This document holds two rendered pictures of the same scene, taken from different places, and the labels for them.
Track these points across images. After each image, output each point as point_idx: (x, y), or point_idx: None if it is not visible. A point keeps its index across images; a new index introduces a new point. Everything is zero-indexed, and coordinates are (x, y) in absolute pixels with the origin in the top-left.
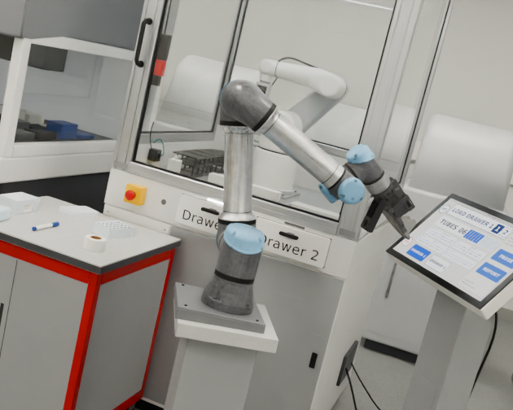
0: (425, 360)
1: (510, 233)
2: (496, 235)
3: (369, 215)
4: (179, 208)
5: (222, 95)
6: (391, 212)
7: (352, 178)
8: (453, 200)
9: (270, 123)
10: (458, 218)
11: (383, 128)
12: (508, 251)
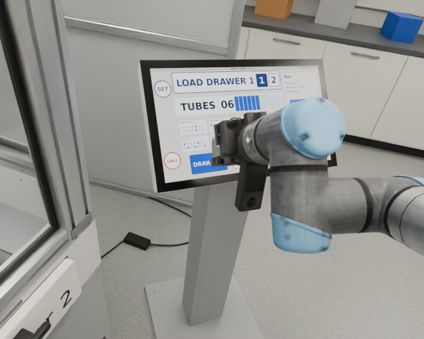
0: (217, 227)
1: (280, 79)
2: (268, 88)
3: (254, 190)
4: None
5: None
6: None
7: None
8: (158, 70)
9: None
10: (200, 91)
11: (57, 2)
12: (299, 98)
